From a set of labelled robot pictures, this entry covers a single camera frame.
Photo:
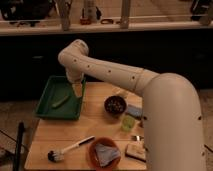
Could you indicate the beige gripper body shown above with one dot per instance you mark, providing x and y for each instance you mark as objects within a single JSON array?
[{"x": 77, "y": 88}]

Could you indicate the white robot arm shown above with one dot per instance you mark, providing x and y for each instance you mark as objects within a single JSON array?
[{"x": 172, "y": 117}]

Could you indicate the green plastic tray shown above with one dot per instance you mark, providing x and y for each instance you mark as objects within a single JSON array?
[{"x": 55, "y": 89}]

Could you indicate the yellow corn cob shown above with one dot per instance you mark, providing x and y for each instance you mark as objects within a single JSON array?
[{"x": 120, "y": 92}]

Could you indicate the dark bowl with beans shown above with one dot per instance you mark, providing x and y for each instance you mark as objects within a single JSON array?
[{"x": 115, "y": 105}]

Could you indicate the green plastic cup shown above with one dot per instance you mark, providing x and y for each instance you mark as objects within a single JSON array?
[{"x": 128, "y": 123}]

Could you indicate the blue sponge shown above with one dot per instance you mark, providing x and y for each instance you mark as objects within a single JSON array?
[{"x": 134, "y": 111}]

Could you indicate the orange plate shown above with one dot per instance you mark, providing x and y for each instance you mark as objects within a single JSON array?
[{"x": 92, "y": 156}]

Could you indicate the white dish brush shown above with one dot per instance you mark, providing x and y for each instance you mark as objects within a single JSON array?
[{"x": 58, "y": 155}]

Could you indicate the grey folded cloth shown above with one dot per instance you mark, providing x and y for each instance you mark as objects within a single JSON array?
[{"x": 106, "y": 154}]

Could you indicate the white bottle on shelf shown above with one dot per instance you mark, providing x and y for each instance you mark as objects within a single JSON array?
[{"x": 90, "y": 12}]

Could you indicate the metal spoon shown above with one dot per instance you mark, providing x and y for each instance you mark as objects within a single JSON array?
[{"x": 137, "y": 137}]

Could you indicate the wooden block sponge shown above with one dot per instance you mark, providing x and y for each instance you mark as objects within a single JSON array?
[{"x": 136, "y": 151}]

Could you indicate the black pole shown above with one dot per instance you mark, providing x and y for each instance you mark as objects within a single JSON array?
[{"x": 17, "y": 156}]

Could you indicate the black bag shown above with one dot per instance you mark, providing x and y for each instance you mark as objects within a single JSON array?
[{"x": 25, "y": 11}]

